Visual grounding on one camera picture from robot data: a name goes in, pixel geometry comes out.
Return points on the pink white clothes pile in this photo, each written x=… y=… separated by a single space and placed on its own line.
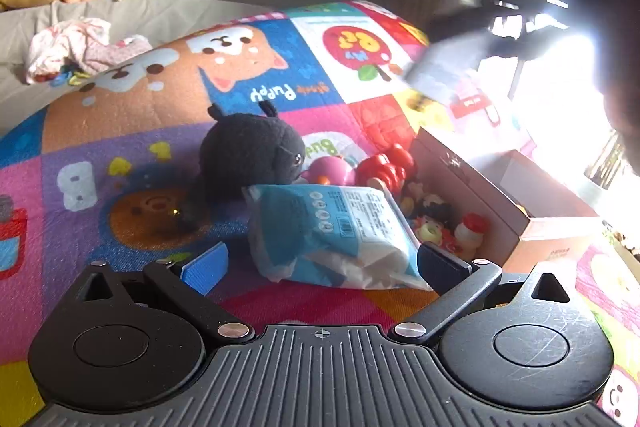
x=75 y=47

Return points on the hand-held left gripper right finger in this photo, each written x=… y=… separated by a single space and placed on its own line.
x=442 y=269

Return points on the grey sofa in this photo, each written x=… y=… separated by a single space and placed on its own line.
x=150 y=14

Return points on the pale grey object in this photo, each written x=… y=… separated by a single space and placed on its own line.
x=445 y=67

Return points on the red plastic toy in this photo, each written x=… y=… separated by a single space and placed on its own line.
x=385 y=167

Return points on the blue white tissue packet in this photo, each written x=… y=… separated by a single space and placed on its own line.
x=325 y=227

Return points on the white red-capped figurine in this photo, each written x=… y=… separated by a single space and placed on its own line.
x=472 y=229

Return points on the pink ball toy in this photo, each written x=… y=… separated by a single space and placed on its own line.
x=327 y=169

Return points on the yellow red small figurine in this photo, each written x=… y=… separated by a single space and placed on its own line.
x=431 y=232

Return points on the colourful printed play mat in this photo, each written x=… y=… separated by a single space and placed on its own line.
x=125 y=157

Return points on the black plush toy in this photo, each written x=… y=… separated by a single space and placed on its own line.
x=245 y=152

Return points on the pink cardboard box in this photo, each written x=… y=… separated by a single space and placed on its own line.
x=475 y=187

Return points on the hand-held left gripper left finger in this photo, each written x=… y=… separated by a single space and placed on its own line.
x=202 y=269

